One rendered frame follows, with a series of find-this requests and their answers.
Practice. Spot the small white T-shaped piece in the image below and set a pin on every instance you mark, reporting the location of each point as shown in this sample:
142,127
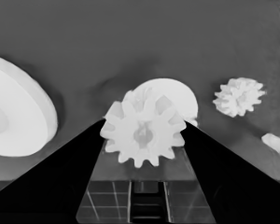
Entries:
273,143

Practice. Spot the dark robot body block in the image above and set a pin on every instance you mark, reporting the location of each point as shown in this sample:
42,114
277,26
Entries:
149,202

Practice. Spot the small white toothed gear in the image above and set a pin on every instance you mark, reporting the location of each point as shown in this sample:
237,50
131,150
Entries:
135,97
230,102
124,140

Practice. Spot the large thick white disc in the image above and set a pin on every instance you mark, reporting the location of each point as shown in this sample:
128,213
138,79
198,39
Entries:
21,109

